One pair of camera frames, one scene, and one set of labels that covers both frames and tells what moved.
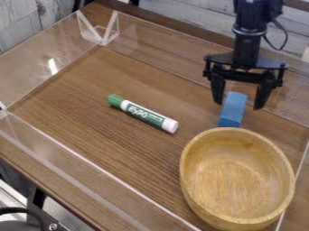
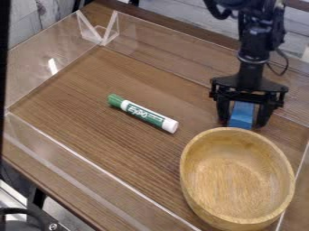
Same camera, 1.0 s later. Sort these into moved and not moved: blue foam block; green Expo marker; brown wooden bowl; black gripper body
Moved: blue foam block; black gripper body
Not moved: green Expo marker; brown wooden bowl
